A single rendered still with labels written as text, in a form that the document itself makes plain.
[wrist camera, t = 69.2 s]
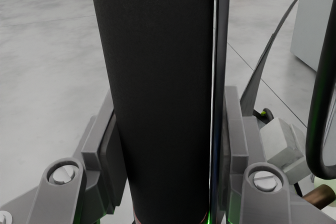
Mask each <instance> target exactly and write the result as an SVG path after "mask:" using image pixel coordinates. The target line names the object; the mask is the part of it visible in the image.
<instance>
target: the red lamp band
mask: <svg viewBox="0 0 336 224"><path fill-rule="evenodd" d="M209 206H210V202H209V199H208V209H207V212H206V214H205V216H204V218H203V220H202V221H201V222H200V223H199V224H209ZM133 213H134V218H135V223H136V224H141V223H140V222H139V220H138V219H137V217H136V215H135V211H134V207H133Z"/></svg>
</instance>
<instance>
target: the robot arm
mask: <svg viewBox="0 0 336 224"><path fill-rule="evenodd" d="M127 178H128V176H127V171H126V166H125V161H124V156H123V150H122V145H121V140H120V135H119V130H118V125H117V120H116V115H115V109H114V104H113V99H112V94H111V89H110V87H109V89H108V92H107V94H106V96H105V98H104V101H103V103H102V105H101V107H100V110H99V112H98V114H97V115H92V116H91V117H90V118H89V120H88V122H87V124H86V126H85V129H84V131H83V133H82V135H81V137H80V139H79V141H78V143H77V145H76V147H75V150H74V152H73V154H72V156H71V157H65V158H61V159H58V160H56V161H54V162H53V163H51V164H50V165H49V166H48V167H47V168H46V169H45V170H44V172H43V174H42V177H41V180H40V183H39V185H37V186H35V187H34V188H32V189H30V190H28V191H26V192H25V193H23V194H21V195H19V196H18V197H16V198H14V199H12V200H10V201H9V202H7V203H5V204H3V205H1V206H0V224H100V223H101V221H100V219H101V218H102V217H104V216H105V215H113V214H114V212H115V208H116V207H119V206H120V205H121V201H122V197H123V193H124V189H125V185H126V181H127ZM218 191H219V209H220V211H225V219H226V220H228V221H229V222H230V223H231V224H336V220H334V219H333V218H331V217H330V216H328V215H327V214H326V213H324V212H323V211H321V210H320V209H318V208H317V207H315V206H314V205H312V204H311V203H309V202H308V201H306V200H305V199H303V198H302V197H300V196H299V195H297V194H296V193H294V192H293V191H291V190H290V188H289V180H288V177H287V175H286V174H285V173H284V171H283V170H281V169H280V168H279V167H277V166H275V165H273V164H270V163H268V162H267V158H266V154H265V150H264V145H263V141H262V137H261V132H260V128H259V124H258V120H257V117H256V116H242V111H241V105H240V99H239V94H238V88H237V86H236V85H225V86H224V101H223V118H222V127H221V143H220V161H219V180H218Z"/></svg>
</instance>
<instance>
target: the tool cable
mask: <svg viewBox="0 0 336 224"><path fill-rule="evenodd" d="M335 85H336V0H333V1H332V6H331V10H330V15H329V19H328V23H327V28H326V32H325V36H324V41H323V45H322V50H321V54H320V59H319V63H318V68H317V73H316V78H315V82H314V88H313V93H312V98H311V104H310V110H309V116H308V124H307V132H306V143H305V156H306V162H307V166H308V168H309V169H310V171H311V172H312V174H313V175H315V178H314V188H317V187H318V186H320V185H322V184H325V185H328V186H329V187H331V188H332V190H333V191H334V193H335V195H336V164H335V165H330V166H325V165H324V161H323V143H324V136H325V130H326V125H327V120H328V115H329V110H330V106H331V102H332V97H333V93H334V89H335ZM328 206H329V207H333V208H335V207H336V199H335V201H333V202H332V203H330V204H329V205H328Z"/></svg>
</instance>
